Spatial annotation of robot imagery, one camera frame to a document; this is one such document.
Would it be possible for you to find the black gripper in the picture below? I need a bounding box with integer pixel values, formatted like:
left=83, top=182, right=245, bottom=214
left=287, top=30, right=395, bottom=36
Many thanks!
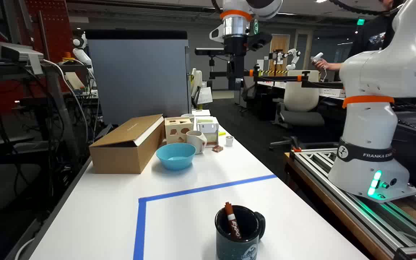
left=223, top=33, right=271, bottom=90

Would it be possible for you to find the red Expo marker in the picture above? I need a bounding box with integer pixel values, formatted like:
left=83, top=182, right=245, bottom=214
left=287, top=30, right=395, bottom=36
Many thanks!
left=223, top=202, right=241, bottom=240

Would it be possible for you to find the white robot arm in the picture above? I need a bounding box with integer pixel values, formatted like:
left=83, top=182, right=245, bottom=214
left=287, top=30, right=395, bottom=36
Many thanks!
left=329, top=0, right=416, bottom=202

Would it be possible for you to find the small white box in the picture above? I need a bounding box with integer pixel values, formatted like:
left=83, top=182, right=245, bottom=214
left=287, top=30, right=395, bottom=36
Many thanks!
left=195, top=117, right=218, bottom=144

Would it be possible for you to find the white office chair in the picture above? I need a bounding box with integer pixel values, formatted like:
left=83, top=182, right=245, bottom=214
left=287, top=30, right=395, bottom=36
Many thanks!
left=278, top=81, right=325, bottom=126

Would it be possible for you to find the small white cup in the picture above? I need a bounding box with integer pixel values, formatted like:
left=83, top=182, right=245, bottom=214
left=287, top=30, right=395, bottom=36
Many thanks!
left=225, top=136, right=234, bottom=147

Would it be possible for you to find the white mug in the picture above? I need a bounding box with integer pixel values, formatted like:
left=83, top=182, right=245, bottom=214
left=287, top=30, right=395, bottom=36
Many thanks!
left=186, top=130, right=206, bottom=155

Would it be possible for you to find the wooden shape sorter box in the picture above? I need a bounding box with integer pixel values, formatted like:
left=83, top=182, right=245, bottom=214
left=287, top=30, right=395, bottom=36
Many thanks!
left=164, top=117, right=193, bottom=143

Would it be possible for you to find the grey partition board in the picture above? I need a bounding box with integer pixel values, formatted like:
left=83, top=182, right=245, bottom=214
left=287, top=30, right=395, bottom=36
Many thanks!
left=86, top=30, right=190, bottom=124

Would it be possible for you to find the small brown disc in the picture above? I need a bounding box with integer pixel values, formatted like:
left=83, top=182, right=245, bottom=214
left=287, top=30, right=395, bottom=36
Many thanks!
left=212, top=146, right=223, bottom=153

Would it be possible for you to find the blue plastic bowl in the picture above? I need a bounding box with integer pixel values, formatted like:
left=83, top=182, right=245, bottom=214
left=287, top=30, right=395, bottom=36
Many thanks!
left=156, top=143, right=195, bottom=170

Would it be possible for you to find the brown cardboard box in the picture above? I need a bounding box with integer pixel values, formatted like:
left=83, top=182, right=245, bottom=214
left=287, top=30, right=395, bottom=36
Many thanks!
left=89, top=114, right=163, bottom=173

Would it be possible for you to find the dark teal mug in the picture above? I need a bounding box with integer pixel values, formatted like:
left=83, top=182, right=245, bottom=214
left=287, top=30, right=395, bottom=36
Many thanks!
left=213, top=205, right=265, bottom=260

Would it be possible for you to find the blue tape line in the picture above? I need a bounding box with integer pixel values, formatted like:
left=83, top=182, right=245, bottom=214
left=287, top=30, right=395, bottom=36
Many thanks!
left=130, top=175, right=275, bottom=260

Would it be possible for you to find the aluminium rail base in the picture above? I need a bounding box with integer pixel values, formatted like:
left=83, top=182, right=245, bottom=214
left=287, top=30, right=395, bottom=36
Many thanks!
left=284, top=147, right=416, bottom=260

